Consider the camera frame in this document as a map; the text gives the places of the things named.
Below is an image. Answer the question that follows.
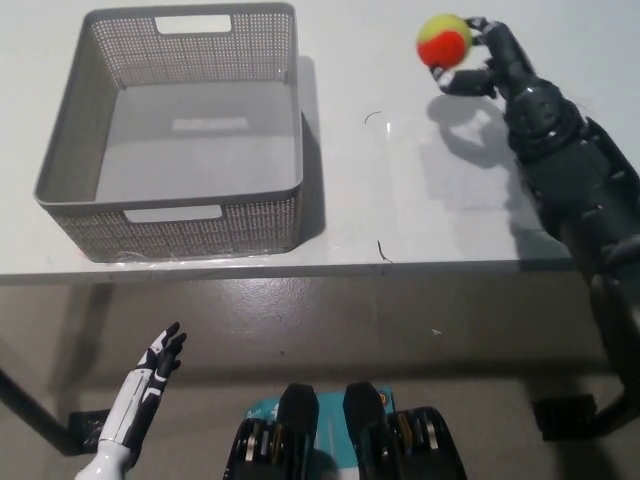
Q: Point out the grey perforated plastic basket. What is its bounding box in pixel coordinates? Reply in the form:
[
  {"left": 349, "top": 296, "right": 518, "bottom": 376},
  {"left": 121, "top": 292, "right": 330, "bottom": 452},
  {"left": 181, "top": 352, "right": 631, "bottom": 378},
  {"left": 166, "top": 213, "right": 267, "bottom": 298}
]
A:
[{"left": 33, "top": 2, "right": 306, "bottom": 263}]

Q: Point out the yellow orange tennis ball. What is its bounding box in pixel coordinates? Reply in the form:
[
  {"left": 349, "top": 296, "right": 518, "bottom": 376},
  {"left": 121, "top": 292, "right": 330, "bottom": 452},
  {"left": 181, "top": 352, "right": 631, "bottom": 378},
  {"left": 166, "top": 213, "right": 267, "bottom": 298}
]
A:
[{"left": 416, "top": 13, "right": 472, "bottom": 69}]

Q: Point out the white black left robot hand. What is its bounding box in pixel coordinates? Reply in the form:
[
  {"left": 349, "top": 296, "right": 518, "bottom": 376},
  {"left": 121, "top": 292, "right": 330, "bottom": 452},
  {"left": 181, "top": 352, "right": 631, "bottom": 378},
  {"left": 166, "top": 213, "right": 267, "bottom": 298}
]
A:
[{"left": 97, "top": 321, "right": 189, "bottom": 450}]

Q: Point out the black metal table leg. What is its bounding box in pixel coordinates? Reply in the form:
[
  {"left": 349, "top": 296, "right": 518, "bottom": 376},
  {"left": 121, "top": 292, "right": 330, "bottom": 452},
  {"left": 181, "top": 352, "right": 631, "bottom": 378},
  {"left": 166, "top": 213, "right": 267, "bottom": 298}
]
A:
[
  {"left": 0, "top": 367, "right": 109, "bottom": 456},
  {"left": 531, "top": 369, "right": 640, "bottom": 442}
]

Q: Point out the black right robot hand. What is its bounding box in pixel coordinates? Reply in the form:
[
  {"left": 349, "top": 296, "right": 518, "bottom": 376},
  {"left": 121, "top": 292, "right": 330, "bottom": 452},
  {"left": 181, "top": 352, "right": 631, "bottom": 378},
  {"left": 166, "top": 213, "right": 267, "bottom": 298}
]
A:
[{"left": 431, "top": 16, "right": 591, "bottom": 162}]

